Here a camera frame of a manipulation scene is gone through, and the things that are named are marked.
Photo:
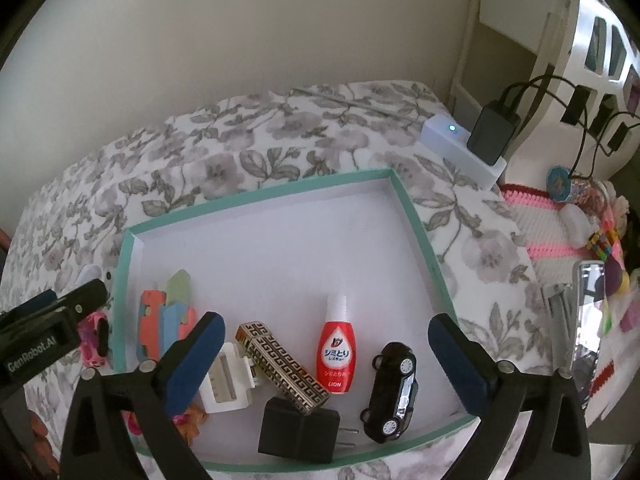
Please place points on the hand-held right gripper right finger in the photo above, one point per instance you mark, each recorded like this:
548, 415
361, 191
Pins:
457, 365

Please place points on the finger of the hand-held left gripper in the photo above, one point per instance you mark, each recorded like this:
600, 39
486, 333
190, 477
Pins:
85, 297
30, 305

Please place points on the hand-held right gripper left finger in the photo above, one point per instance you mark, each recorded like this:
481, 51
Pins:
195, 360

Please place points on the white hair clip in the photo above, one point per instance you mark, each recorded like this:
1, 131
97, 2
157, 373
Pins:
215, 390

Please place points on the brown dog toy pink outfit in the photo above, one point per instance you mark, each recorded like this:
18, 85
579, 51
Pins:
192, 417

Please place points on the pink kids watch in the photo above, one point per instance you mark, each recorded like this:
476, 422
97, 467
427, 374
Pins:
92, 355

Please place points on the black toy car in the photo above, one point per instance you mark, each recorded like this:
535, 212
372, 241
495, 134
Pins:
390, 395

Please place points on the gold black patterned box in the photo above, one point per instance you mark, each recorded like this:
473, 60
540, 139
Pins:
285, 370

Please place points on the small red white bottle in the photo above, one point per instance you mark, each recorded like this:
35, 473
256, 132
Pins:
337, 350

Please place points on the black power adapter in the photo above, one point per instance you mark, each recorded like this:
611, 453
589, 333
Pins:
295, 430

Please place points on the white tray teal rim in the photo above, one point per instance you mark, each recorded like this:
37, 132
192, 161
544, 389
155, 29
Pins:
300, 250

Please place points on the colourful puzzle block toy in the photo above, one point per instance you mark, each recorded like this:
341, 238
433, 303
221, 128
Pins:
150, 320

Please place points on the silver mirror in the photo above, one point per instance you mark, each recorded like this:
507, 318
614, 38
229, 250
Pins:
587, 310

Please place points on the pink white woven mat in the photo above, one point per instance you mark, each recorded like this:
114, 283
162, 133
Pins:
540, 225

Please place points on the purple ball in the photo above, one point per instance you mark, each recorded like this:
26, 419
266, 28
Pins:
618, 284

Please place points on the white oval case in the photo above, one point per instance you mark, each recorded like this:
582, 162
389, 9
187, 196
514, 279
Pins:
575, 225

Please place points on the white power strip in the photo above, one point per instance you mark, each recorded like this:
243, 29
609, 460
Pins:
440, 140

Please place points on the black charger plug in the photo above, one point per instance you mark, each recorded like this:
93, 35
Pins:
492, 132

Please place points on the white furniture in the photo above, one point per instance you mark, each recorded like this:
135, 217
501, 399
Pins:
550, 35

